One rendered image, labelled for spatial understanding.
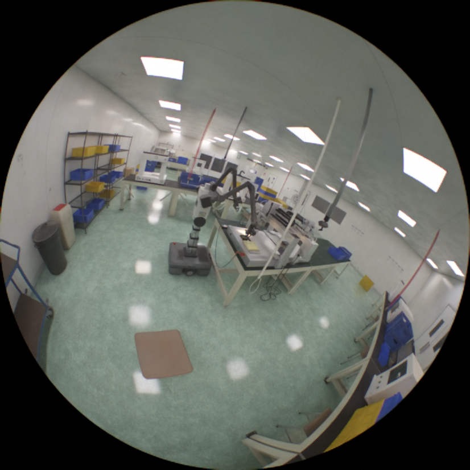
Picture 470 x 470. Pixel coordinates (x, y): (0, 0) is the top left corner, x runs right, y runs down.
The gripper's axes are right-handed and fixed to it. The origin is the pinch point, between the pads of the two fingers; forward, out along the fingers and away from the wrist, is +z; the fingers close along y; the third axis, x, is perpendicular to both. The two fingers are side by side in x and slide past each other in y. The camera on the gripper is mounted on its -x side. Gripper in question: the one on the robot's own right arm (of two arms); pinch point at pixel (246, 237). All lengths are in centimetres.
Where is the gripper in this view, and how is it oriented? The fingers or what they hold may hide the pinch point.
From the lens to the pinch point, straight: 179.9
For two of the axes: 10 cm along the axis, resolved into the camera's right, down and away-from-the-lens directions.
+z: -3.5, 8.2, 4.4
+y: 8.7, 1.1, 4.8
